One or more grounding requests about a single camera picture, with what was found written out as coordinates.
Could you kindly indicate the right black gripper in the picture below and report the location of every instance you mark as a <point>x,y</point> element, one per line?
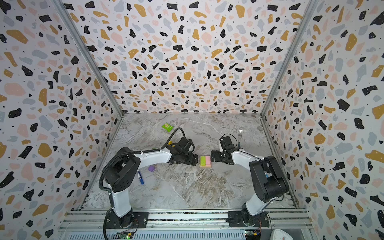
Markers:
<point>219,156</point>

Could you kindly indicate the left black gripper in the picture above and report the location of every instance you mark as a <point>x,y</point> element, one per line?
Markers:
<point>195,159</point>

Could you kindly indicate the pink block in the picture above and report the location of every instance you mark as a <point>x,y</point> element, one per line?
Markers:
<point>208,161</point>

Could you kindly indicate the lime green block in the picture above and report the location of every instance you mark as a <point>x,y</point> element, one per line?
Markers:
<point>203,161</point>

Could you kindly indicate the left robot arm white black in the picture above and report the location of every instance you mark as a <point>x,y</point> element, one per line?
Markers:
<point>120,171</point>

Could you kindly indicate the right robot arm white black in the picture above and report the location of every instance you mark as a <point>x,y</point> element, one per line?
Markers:
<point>267,178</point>

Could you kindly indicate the purple cube block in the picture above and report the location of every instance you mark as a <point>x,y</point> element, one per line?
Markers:
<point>151,168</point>

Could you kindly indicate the green snack packet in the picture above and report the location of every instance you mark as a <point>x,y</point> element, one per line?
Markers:
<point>168,127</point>

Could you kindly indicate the blue marker pen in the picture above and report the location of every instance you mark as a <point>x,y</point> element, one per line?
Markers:
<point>140,177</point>

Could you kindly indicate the white object bottom right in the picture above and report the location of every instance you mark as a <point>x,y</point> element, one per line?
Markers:
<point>279,234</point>

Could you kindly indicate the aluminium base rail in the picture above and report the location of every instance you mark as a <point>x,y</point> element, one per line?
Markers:
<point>186,224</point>

